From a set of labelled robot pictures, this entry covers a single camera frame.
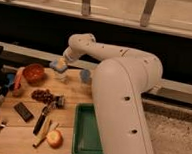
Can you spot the black handled knife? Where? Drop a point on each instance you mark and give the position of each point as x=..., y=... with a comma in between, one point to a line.
x=45, y=111

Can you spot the red bowl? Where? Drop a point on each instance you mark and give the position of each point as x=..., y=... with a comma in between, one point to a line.
x=33, y=73

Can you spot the black rectangular bar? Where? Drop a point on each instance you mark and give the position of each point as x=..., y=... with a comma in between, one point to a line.
x=23, y=111

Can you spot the orange carrot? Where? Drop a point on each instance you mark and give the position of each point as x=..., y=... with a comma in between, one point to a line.
x=17, y=79

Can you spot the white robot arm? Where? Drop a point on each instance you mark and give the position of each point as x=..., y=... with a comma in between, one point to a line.
x=120, y=78

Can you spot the yellow apple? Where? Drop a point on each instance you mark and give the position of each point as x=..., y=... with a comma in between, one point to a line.
x=54, y=138

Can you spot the clear plastic cup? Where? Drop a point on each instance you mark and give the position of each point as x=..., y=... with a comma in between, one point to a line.
x=61, y=77

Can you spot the bunch of dark grapes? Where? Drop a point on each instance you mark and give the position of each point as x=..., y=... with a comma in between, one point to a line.
x=43, y=95

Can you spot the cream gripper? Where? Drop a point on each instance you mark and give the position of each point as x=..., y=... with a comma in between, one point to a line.
x=69, y=56

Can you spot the green plastic tray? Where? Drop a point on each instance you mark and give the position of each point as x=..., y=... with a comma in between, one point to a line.
x=86, y=138

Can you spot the small dark wrapped block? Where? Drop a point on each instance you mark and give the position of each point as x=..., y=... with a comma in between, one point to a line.
x=59, y=103

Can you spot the banana peel piece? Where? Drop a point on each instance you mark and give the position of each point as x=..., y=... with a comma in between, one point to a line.
x=47, y=128

